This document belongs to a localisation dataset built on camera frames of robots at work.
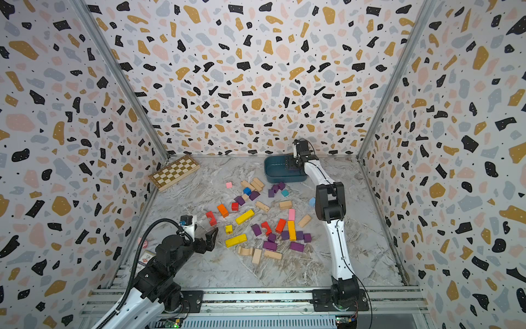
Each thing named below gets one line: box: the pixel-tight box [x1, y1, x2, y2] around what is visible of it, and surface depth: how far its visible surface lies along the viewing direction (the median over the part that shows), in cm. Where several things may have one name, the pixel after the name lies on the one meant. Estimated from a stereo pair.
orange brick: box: [217, 203, 230, 218], surface depth 99 cm
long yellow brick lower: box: [225, 233, 248, 248], surface depth 90 cm
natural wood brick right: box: [297, 213, 312, 228], surface depth 97 cm
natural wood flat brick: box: [263, 250, 283, 260], surface depth 87 cm
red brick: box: [275, 218, 287, 234], surface depth 95 cm
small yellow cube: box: [225, 224, 234, 235], surface depth 92 cm
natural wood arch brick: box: [237, 245, 254, 256], surface depth 86 cm
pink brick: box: [288, 208, 296, 221], surface depth 99 cm
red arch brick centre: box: [260, 221, 272, 237], surface depth 94 cm
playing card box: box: [138, 250, 157, 267], surface depth 85 cm
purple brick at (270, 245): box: [263, 240, 278, 251], surface depth 89 cm
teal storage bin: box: [263, 154, 308, 184], surface depth 118 cm
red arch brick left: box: [205, 210, 218, 227], surface depth 97 cm
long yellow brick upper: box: [235, 209, 256, 225], surface depth 99 cm
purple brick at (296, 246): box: [289, 241, 305, 253], surface depth 90 cm
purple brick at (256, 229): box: [250, 223, 263, 237], surface depth 94 cm
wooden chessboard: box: [147, 154, 201, 192], surface depth 112 cm
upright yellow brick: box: [286, 220, 297, 242], surface depth 94 cm
